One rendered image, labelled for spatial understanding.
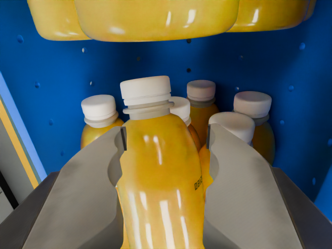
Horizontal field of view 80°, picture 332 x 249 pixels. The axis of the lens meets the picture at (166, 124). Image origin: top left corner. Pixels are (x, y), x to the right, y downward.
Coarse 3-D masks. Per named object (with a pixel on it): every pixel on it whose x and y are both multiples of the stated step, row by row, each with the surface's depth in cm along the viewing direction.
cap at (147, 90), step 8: (128, 80) 14; (136, 80) 14; (144, 80) 14; (152, 80) 14; (160, 80) 14; (168, 80) 15; (128, 88) 14; (136, 88) 14; (144, 88) 14; (152, 88) 14; (160, 88) 14; (168, 88) 15; (128, 96) 14; (136, 96) 14; (144, 96) 14; (152, 96) 14; (160, 96) 14; (168, 96) 15; (128, 104) 15; (136, 104) 14
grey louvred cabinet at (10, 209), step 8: (0, 176) 170; (0, 184) 170; (0, 192) 167; (8, 192) 179; (0, 200) 166; (8, 200) 178; (16, 200) 188; (0, 208) 166; (8, 208) 174; (0, 216) 166
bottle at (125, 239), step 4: (116, 188) 20; (120, 204) 20; (124, 224) 20; (124, 228) 20; (124, 232) 20; (124, 236) 21; (124, 240) 21; (124, 244) 21; (128, 244) 21; (124, 248) 22; (128, 248) 22
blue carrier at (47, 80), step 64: (0, 0) 16; (320, 0) 17; (0, 64) 16; (64, 64) 23; (128, 64) 29; (192, 64) 30; (256, 64) 25; (320, 64) 18; (64, 128) 24; (320, 128) 18; (320, 192) 8
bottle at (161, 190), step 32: (128, 128) 15; (160, 128) 14; (128, 160) 14; (160, 160) 13; (192, 160) 15; (128, 192) 14; (160, 192) 14; (192, 192) 15; (128, 224) 15; (160, 224) 14; (192, 224) 15
